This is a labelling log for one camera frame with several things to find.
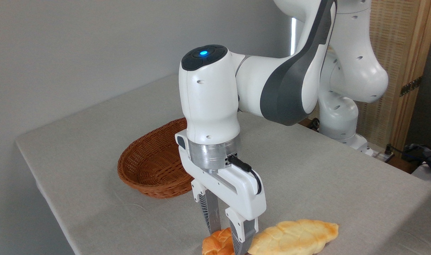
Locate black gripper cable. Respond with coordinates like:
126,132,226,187
229,155,263,195

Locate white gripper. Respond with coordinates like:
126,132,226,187
175,129,267,255

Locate brown wicker oval basket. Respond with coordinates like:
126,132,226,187
117,118,195,199

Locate metal screen hinge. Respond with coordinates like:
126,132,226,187
400,76,422,97

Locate black plug with cable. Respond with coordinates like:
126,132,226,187
384,144,431,167

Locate wooden rattan folding screen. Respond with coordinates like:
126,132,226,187
308,0,431,153

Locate long pale braided bread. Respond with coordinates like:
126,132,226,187
247,219,339,255

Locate round knotted bread roll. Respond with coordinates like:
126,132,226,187
201,228,235,255

